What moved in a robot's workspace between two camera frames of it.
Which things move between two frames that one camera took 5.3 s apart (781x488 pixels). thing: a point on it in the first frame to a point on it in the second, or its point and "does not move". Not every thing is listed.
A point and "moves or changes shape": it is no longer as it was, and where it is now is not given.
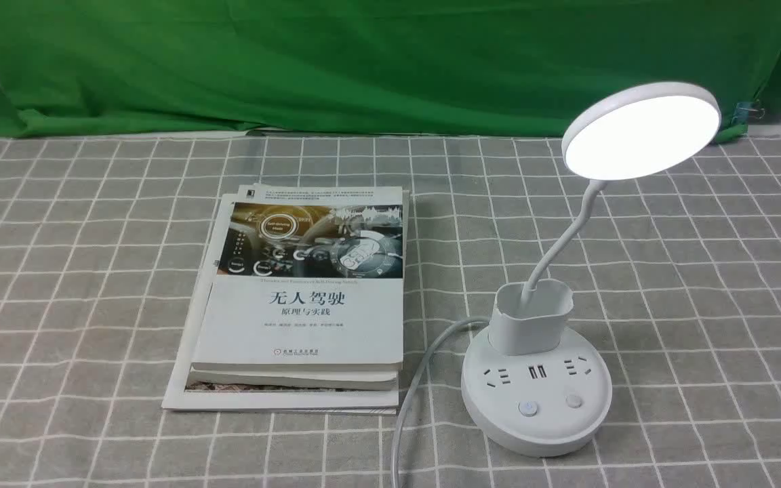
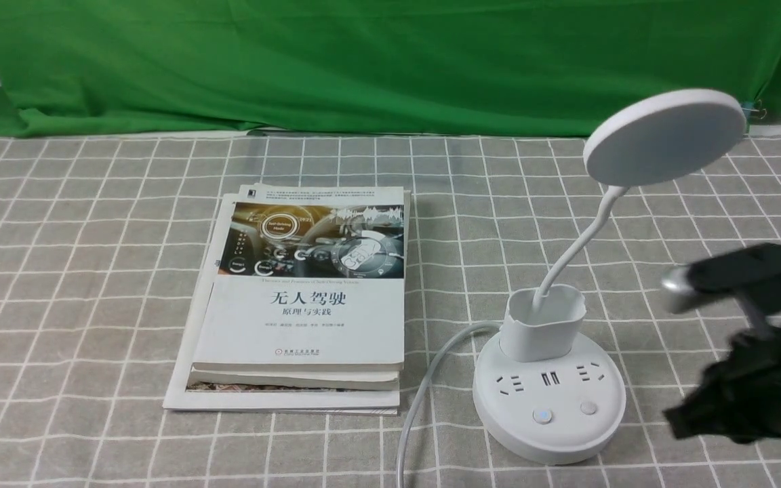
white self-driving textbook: x=306 y=278 does not move
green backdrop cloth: x=459 y=68 does not move
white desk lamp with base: x=537 y=388 moves or changes shape
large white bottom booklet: x=176 y=395 does not move
